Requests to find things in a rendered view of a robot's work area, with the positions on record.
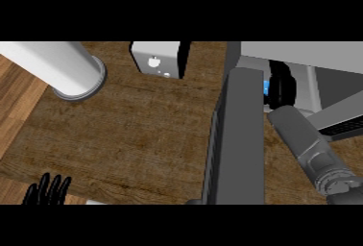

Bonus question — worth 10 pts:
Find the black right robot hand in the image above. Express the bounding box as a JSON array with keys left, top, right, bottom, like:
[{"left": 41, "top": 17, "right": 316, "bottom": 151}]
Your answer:
[{"left": 264, "top": 60, "right": 299, "bottom": 111}]

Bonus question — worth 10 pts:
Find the white box appliance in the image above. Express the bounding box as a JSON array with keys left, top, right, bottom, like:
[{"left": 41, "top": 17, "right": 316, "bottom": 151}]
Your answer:
[{"left": 128, "top": 41, "right": 193, "bottom": 80}]

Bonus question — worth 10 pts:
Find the white cylinder with grey rim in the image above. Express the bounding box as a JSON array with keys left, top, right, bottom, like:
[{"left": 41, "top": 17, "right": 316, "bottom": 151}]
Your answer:
[{"left": 0, "top": 41, "right": 109, "bottom": 102}]

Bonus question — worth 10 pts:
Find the dark grey microwave door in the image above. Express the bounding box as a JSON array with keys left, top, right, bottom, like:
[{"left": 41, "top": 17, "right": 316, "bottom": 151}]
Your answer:
[{"left": 184, "top": 66, "right": 267, "bottom": 206}]

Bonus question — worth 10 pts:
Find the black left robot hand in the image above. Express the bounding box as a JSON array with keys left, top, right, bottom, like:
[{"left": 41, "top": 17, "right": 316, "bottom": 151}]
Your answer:
[{"left": 21, "top": 172, "right": 74, "bottom": 206}]

